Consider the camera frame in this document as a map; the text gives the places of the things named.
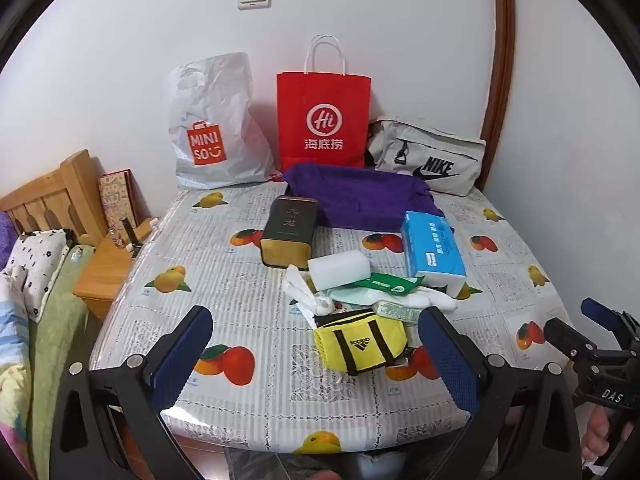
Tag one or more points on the wooden nightstand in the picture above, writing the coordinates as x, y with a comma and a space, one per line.
105, 270

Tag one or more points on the small glass bottle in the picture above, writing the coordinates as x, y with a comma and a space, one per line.
119, 240

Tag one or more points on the fruit print tablecloth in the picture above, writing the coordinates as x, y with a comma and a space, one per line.
240, 310

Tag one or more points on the small red packet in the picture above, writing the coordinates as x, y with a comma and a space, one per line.
276, 177

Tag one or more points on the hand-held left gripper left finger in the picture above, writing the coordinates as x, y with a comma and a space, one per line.
184, 357

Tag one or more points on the brown wooden door frame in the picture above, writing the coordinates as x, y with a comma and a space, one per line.
502, 60

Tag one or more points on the pale green cloth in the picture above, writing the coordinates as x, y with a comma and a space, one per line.
350, 297

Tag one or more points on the patterned notebook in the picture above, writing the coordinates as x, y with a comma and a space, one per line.
117, 200

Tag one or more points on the purple plush toy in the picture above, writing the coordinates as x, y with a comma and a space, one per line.
4, 237

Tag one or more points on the yellow mini duffel bag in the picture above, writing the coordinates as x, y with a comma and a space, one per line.
360, 340

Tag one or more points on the white foam block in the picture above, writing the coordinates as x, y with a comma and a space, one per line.
337, 269

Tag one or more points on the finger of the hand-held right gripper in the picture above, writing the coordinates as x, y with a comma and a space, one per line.
602, 312
565, 337

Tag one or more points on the green blanket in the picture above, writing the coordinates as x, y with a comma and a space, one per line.
60, 340

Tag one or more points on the black clip stand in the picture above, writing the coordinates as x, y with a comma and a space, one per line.
132, 234

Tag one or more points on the dark tea tin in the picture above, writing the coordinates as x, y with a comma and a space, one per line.
290, 230

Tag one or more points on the blue tissue pack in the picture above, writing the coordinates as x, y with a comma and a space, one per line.
432, 250

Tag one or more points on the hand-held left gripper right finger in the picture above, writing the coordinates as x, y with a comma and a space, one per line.
450, 360

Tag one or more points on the green wet wipe packet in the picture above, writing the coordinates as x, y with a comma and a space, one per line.
387, 285

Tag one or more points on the white flower print pillow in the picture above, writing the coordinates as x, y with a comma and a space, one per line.
40, 265

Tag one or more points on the colourful quilt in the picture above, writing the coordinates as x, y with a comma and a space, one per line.
12, 360

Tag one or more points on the wooden headboard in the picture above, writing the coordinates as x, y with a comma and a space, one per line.
60, 195

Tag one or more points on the person's right hand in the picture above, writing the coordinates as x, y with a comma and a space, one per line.
602, 435

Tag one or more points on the red paper bag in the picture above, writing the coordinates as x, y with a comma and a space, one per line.
325, 125

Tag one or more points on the white plastic shopping bag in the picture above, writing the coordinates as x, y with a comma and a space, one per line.
215, 130

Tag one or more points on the grey waist bag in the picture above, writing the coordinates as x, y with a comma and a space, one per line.
430, 160

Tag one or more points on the knotted white sock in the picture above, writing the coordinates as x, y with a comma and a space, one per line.
307, 292

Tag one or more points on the purple fabric storage box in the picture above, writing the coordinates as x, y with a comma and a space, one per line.
360, 195

